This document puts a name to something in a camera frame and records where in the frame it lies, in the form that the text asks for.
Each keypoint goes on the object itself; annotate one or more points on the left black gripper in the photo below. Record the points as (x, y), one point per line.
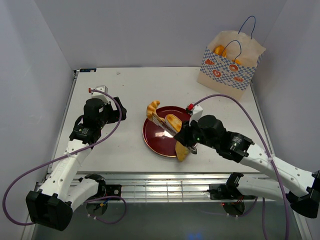
(115, 113)

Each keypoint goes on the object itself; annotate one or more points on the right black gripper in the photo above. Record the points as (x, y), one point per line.
(183, 136)

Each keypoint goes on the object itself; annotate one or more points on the metal tongs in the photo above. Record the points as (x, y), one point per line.
(160, 121)

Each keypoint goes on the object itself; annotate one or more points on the small croissant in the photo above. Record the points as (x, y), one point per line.
(151, 109)

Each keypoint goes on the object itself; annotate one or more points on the blue checkered paper bag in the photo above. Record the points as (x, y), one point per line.
(220, 73)

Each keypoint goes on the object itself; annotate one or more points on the twisted orange bread stick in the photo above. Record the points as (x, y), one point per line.
(221, 51)

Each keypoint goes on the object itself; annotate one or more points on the glazed yellow round bun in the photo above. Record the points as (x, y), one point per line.
(236, 61)

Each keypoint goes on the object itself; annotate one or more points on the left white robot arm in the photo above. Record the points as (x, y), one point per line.
(55, 201)

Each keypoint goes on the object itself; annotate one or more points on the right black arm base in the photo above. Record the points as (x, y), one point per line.
(226, 192)

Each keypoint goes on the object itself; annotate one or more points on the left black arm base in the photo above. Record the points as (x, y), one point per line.
(112, 190)

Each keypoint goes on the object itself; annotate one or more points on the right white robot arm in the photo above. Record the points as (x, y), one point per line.
(300, 188)

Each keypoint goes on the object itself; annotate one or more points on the flat tan bread slice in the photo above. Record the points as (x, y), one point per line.
(181, 151)

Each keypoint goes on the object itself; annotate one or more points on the dark red round plate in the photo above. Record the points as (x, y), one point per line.
(159, 140)

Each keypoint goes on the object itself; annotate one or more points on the blue table label sticker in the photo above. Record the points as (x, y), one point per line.
(87, 70)

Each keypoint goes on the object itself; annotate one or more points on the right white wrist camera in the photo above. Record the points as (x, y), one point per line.
(195, 111)

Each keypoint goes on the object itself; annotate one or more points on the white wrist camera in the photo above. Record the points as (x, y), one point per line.
(99, 93)
(195, 111)

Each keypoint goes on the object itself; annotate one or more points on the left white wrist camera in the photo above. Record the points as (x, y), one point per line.
(99, 93)

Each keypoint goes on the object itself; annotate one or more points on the aluminium frame rail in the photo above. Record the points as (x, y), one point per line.
(165, 188)

